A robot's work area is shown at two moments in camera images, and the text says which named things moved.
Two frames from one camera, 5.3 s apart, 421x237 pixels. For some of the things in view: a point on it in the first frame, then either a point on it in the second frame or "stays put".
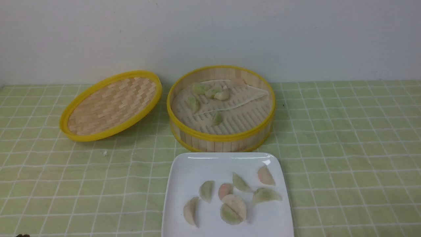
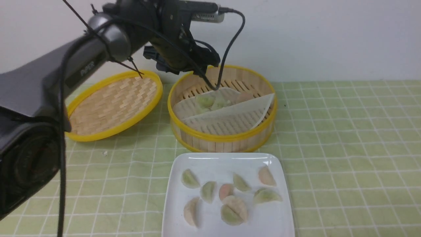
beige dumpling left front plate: (191, 210) stays put
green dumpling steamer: (192, 102) -> (189, 179)
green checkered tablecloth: (352, 148) stays put
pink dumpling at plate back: (265, 176) stays put
